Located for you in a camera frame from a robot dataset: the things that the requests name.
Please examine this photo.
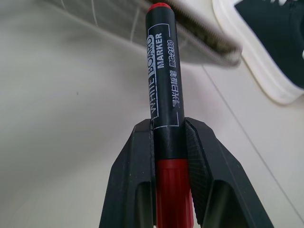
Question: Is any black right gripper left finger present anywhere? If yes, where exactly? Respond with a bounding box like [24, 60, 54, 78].
[97, 119, 158, 228]

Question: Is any black red whiteboard marker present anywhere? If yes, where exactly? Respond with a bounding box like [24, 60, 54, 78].
[145, 2, 198, 228]

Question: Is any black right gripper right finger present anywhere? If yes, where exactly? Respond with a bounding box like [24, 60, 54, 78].
[184, 119, 276, 228]

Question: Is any black and white sneaker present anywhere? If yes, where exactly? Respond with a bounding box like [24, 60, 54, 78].
[212, 0, 304, 105]

